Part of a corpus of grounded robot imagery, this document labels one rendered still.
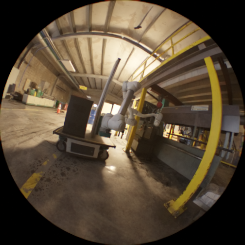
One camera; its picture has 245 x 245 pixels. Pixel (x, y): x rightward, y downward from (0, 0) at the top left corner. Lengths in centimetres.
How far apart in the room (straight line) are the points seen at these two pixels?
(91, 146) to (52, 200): 83
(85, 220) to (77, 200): 19
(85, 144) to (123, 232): 105
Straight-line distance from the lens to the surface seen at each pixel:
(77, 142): 112
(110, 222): 74
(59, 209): 76
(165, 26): 500
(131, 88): 112
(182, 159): 191
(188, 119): 205
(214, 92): 94
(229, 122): 181
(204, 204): 136
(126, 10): 521
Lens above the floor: 69
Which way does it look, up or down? 1 degrees down
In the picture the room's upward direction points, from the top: 16 degrees clockwise
